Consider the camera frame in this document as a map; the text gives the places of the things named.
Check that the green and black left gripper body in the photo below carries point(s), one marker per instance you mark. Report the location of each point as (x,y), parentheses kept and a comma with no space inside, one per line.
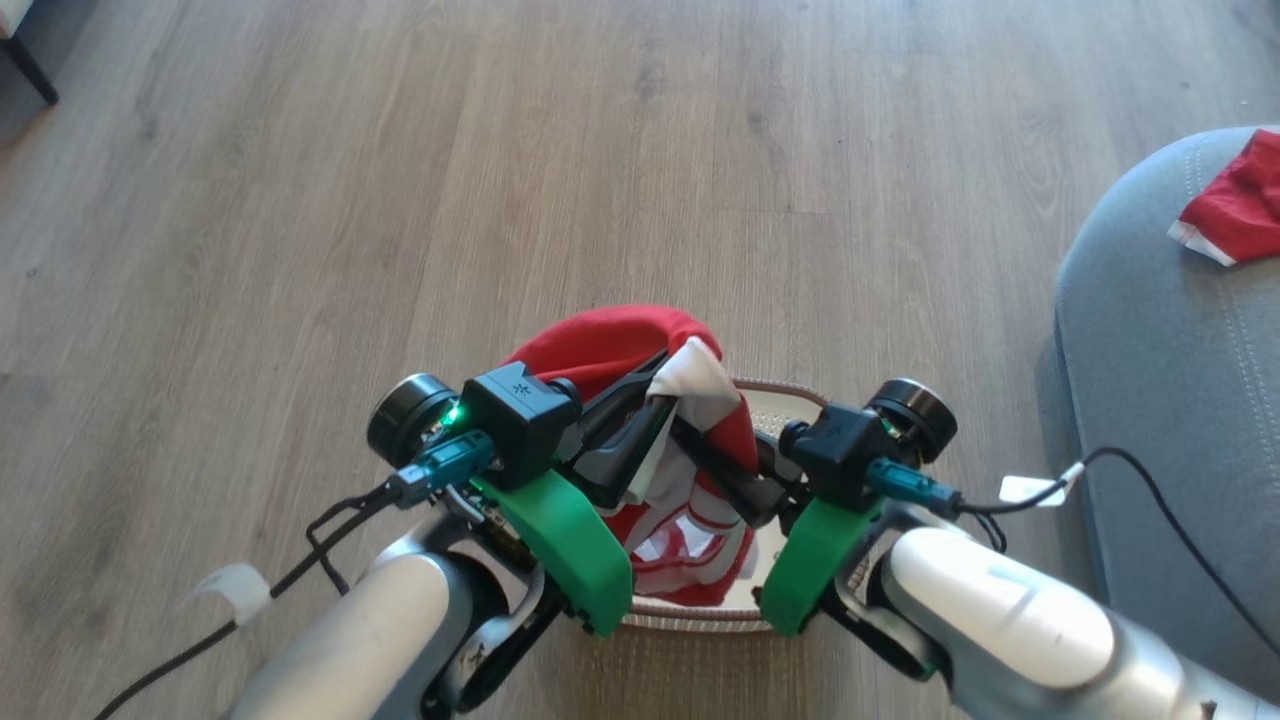
(570,550)

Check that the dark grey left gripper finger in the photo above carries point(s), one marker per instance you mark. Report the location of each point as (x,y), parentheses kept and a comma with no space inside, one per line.
(615,460)
(625,385)

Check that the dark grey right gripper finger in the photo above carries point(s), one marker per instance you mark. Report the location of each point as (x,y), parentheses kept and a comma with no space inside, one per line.
(730,480)
(772,462)

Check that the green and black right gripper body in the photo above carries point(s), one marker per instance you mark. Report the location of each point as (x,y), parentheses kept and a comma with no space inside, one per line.
(815,560)

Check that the red and white garment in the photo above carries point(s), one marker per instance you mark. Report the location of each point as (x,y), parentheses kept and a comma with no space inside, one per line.
(1245,210)
(600,345)

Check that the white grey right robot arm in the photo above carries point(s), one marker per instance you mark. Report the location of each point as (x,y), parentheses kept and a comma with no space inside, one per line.
(1010,620)

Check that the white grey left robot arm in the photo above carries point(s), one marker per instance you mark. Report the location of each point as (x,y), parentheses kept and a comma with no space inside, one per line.
(360,640)

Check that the grey fabric sofa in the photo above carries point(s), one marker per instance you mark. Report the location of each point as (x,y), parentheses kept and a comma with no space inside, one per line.
(1170,400)

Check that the dark chair leg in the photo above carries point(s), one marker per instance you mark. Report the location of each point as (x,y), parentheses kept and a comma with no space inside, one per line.
(30,60)

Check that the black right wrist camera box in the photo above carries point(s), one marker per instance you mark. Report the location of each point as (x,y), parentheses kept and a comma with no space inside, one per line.
(835,450)

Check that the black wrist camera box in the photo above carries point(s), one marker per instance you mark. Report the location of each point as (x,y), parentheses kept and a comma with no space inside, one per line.
(520,420)
(835,450)

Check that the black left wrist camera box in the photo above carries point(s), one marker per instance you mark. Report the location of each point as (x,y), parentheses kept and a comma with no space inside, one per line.
(520,420)

